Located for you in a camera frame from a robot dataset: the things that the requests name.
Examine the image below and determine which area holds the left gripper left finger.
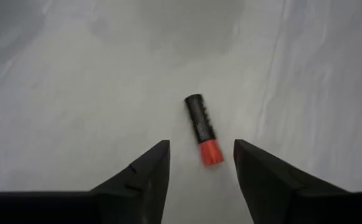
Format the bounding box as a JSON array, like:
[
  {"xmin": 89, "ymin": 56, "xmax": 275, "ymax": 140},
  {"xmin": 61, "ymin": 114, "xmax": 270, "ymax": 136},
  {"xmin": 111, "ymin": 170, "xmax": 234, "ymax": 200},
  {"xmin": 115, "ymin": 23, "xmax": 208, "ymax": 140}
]
[{"xmin": 0, "ymin": 139, "xmax": 171, "ymax": 224}]

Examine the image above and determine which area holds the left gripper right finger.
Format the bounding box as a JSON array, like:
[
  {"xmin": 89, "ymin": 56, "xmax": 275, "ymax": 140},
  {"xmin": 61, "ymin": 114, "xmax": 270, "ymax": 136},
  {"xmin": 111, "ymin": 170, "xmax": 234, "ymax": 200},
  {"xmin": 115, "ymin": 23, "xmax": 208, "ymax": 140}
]
[{"xmin": 234, "ymin": 139, "xmax": 362, "ymax": 224}]

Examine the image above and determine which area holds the red black MAX battery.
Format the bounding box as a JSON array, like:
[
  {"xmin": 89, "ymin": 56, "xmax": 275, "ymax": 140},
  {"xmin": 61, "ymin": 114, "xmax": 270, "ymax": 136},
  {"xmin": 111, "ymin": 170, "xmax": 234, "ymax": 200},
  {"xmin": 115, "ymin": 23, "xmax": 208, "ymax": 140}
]
[{"xmin": 184, "ymin": 93, "xmax": 225, "ymax": 167}]

